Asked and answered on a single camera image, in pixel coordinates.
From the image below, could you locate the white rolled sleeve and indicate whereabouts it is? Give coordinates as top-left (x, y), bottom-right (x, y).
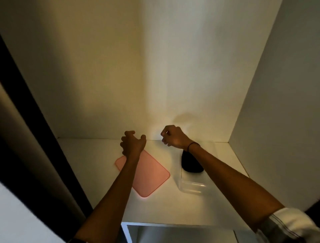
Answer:
top-left (254, 207), bottom-right (320, 243)

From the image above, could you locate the white cabinet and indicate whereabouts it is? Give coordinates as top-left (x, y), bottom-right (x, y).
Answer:
top-left (0, 0), bottom-right (320, 243)

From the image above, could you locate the person's right hand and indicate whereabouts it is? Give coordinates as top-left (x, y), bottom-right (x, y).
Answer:
top-left (160, 125), bottom-right (192, 151)

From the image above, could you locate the black rounded object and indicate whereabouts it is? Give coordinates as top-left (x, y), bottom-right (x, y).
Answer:
top-left (181, 149), bottom-right (205, 174)

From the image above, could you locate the pink rectangular lid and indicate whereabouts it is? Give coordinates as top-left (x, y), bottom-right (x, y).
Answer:
top-left (115, 149), bottom-right (171, 199)

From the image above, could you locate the clear plastic container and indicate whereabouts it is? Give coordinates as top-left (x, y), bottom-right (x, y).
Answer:
top-left (178, 141), bottom-right (216, 195)

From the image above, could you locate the person's right forearm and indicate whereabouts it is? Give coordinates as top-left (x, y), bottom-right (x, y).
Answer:
top-left (188, 144), bottom-right (286, 234)

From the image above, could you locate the dark-edged cabinet door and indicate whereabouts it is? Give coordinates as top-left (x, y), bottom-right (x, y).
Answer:
top-left (0, 34), bottom-right (93, 243)

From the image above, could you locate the person's left forearm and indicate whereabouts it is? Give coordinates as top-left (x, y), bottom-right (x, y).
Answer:
top-left (74, 155), bottom-right (141, 243)

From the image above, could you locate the person's left hand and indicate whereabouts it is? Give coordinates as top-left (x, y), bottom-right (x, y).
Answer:
top-left (120, 130), bottom-right (147, 161)

